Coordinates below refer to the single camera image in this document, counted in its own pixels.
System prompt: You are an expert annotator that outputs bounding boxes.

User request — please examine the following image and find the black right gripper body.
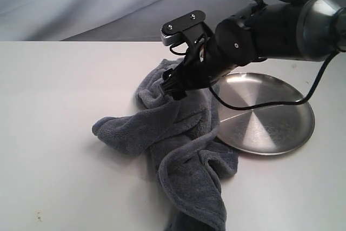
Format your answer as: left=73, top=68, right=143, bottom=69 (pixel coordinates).
left=175, top=16, right=266, bottom=92

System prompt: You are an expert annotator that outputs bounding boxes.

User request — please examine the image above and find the grey fleece towel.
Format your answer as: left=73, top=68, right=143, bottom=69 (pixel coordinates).
left=92, top=60, right=238, bottom=230

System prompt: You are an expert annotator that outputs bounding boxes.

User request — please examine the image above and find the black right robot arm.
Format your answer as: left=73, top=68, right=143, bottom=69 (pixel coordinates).
left=161, top=0, right=345, bottom=100

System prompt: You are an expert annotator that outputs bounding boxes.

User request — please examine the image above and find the round steel plate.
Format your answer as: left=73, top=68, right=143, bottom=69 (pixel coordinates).
left=217, top=72, right=315, bottom=155

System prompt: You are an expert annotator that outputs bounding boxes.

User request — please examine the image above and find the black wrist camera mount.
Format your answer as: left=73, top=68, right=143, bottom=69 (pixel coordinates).
left=161, top=10, right=206, bottom=48

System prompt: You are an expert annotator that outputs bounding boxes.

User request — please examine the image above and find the black cable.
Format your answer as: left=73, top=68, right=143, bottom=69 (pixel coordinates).
left=169, top=0, right=346, bottom=111

